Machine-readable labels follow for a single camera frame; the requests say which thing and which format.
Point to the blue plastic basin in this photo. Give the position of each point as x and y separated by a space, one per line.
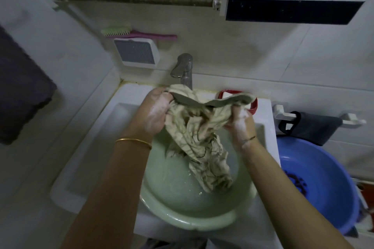
321 176

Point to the dark grey cloth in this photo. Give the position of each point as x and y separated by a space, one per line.
315 127

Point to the person's grey patterned shirt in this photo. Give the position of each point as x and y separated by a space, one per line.
181 243

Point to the light green plastic basin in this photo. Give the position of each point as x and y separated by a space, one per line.
181 199

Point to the red bucket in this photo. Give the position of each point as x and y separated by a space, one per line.
366 196

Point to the green and pink scrub brush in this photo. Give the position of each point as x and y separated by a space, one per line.
146 34

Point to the person's left forearm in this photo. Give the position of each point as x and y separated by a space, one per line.
111 196

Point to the cream leaf-patterned clothes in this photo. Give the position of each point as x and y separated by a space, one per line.
198 140

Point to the person's right forearm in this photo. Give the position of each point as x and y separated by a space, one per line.
289 199

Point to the white wall box grey ribbed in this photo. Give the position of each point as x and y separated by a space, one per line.
137 51

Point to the metal faucet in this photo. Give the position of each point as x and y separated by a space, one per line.
184 69

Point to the red soap dish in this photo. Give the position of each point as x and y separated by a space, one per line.
254 107

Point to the gold bangle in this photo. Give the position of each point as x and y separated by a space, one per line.
134 140

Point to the white ceramic sink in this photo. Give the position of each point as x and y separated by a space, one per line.
87 152

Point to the person's right hand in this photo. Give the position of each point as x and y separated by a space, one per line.
241 126

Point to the dark purple towel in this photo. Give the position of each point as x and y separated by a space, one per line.
20 91

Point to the person's left hand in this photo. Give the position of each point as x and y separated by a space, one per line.
155 114

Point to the white soap bar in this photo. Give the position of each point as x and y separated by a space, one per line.
225 94

